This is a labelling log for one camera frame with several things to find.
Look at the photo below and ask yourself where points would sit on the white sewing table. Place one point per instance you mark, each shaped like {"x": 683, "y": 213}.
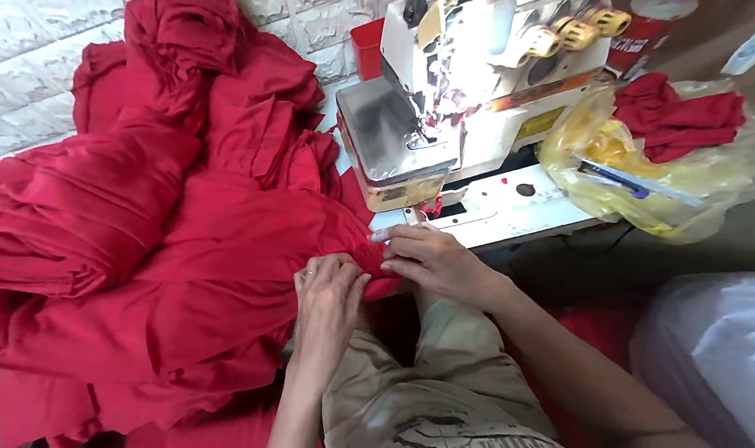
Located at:
{"x": 533, "y": 211}

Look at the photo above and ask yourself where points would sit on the crumpled red cloth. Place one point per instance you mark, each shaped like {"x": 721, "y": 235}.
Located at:
{"x": 685, "y": 118}

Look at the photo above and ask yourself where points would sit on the yellow translucent plastic bag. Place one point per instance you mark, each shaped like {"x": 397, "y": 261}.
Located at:
{"x": 682, "y": 205}

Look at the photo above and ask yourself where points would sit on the person's left thumb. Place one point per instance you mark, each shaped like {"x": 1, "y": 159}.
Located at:
{"x": 359, "y": 290}

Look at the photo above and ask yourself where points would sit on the person's left fingers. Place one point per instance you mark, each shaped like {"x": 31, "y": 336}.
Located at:
{"x": 328, "y": 266}

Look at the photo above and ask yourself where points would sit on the person's right forearm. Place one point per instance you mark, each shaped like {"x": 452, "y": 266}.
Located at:
{"x": 576, "y": 367}

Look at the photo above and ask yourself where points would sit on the person's left forearm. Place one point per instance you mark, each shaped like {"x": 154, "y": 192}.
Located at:
{"x": 309, "y": 392}

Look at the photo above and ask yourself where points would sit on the person's right fingers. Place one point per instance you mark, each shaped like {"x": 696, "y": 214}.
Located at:
{"x": 410, "y": 244}

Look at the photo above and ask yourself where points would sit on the pile of red fabric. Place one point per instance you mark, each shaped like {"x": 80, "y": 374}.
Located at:
{"x": 72, "y": 205}

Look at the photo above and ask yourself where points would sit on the red container with white print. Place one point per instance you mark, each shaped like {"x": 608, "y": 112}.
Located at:
{"x": 632, "y": 46}

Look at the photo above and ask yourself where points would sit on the person's legs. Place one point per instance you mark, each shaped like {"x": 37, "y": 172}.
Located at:
{"x": 446, "y": 386}

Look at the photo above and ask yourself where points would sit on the dark red fabric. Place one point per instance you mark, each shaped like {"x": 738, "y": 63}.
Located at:
{"x": 601, "y": 333}

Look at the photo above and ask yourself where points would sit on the red garment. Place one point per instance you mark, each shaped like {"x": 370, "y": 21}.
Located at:
{"x": 253, "y": 249}

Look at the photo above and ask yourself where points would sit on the large white plastic bag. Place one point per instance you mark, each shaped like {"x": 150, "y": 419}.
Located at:
{"x": 720, "y": 348}

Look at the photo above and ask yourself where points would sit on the red plastic bin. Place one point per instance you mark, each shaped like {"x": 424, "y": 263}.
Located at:
{"x": 369, "y": 51}

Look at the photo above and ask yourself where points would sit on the person's right thumb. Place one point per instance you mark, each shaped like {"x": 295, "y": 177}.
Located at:
{"x": 405, "y": 269}

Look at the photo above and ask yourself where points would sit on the white sewing machine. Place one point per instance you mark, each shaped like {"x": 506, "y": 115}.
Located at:
{"x": 390, "y": 124}

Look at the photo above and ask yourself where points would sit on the pale blue-white object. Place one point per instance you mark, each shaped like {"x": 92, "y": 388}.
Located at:
{"x": 748, "y": 51}

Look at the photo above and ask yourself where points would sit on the person's right hand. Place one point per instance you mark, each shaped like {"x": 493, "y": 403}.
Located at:
{"x": 455, "y": 264}

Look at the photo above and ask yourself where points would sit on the person's left hand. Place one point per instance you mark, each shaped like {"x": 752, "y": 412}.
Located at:
{"x": 329, "y": 298}

